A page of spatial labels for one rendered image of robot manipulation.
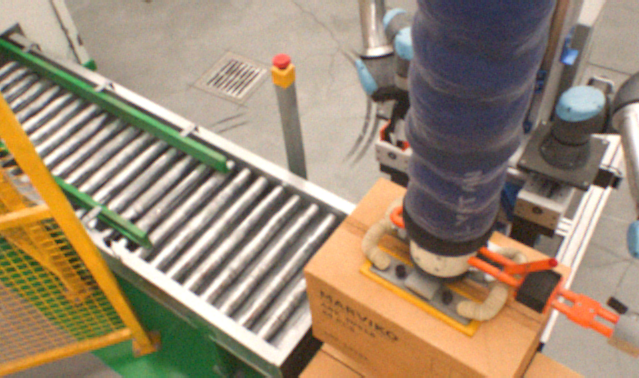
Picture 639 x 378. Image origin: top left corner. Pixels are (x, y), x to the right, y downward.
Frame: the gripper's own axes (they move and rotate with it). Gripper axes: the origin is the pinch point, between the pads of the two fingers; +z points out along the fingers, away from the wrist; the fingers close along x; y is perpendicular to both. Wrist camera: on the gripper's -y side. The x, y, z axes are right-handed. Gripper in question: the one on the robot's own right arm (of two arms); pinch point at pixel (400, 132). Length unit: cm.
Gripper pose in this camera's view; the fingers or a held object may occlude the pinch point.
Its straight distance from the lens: 188.0
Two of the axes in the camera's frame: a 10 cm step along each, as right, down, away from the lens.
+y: 8.0, 4.2, -4.3
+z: 0.8, 6.3, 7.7
